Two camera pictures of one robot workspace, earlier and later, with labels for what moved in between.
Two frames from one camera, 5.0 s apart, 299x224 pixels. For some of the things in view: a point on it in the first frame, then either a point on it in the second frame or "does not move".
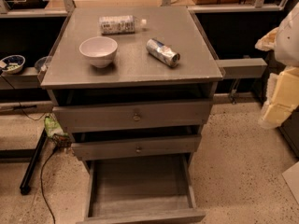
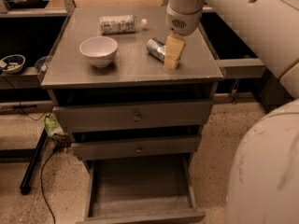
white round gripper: (289, 42) -> (183, 22)
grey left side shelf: (29, 77) does not move
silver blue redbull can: (163, 52) does not move
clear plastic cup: (42, 63) does not move
